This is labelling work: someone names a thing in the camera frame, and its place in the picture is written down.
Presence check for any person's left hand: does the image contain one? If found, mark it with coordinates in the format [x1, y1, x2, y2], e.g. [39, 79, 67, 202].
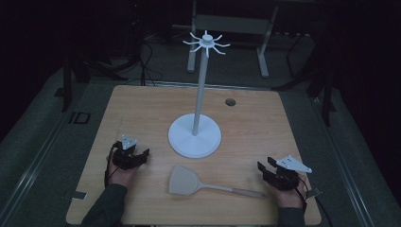
[107, 162, 142, 191]

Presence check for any grey metal desk frame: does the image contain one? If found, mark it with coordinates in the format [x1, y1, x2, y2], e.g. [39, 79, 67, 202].
[186, 0, 281, 79]

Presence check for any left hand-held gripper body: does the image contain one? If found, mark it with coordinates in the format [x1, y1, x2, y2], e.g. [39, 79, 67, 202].
[111, 134, 147, 171]

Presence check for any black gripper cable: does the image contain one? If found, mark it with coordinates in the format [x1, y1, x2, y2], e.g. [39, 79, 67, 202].
[103, 141, 123, 187]
[296, 175, 336, 227]

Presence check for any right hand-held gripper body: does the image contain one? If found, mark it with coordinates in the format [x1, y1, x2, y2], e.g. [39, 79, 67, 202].
[262, 154, 313, 192]

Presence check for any person's right hand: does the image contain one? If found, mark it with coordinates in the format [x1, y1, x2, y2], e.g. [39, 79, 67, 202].
[272, 183, 308, 210]

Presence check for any white hook stand rack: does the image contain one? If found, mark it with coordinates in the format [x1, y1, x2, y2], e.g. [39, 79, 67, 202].
[167, 29, 231, 159]

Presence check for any black metal stand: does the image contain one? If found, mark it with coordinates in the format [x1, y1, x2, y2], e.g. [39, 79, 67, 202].
[271, 31, 337, 128]
[54, 53, 129, 114]

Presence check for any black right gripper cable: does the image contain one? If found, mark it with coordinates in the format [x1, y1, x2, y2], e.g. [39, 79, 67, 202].
[296, 175, 336, 227]

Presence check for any beige spatula with wooden handle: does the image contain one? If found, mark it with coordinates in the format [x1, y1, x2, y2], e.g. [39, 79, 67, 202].
[167, 165, 266, 200]

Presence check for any black floor cable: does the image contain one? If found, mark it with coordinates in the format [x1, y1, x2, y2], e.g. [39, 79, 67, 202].
[137, 37, 164, 87]

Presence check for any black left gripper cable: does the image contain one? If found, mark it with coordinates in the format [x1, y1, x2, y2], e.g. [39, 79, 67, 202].
[103, 141, 123, 187]

